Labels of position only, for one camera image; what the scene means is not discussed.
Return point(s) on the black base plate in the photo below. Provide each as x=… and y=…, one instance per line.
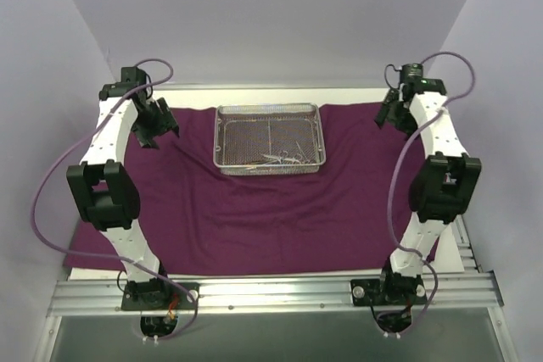
x=154, y=295
x=369, y=292

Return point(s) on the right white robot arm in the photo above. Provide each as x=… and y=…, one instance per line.
x=408, y=262

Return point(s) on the aluminium front rail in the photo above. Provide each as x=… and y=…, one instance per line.
x=317, y=293

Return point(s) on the purple cloth wrap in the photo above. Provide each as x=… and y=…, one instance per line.
x=198, y=221

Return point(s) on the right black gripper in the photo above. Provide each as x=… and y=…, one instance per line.
x=393, y=111

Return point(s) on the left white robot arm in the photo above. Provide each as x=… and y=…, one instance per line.
x=105, y=194

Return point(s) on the silver surgical scissors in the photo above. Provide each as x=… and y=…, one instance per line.
x=280, y=159

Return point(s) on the aluminium right side rail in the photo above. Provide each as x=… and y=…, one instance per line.
x=466, y=252

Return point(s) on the aluminium rail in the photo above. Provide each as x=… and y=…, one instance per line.
x=466, y=252
x=317, y=293

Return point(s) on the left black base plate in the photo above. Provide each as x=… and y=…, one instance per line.
x=154, y=295

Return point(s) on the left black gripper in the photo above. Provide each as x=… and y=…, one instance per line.
x=155, y=123

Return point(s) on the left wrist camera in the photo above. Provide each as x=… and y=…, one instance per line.
x=133, y=76

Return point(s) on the silver surgical forceps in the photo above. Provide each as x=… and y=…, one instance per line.
x=302, y=155

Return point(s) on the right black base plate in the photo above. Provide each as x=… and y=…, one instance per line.
x=369, y=292

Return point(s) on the metal mesh instrument tray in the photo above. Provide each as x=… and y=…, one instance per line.
x=244, y=132

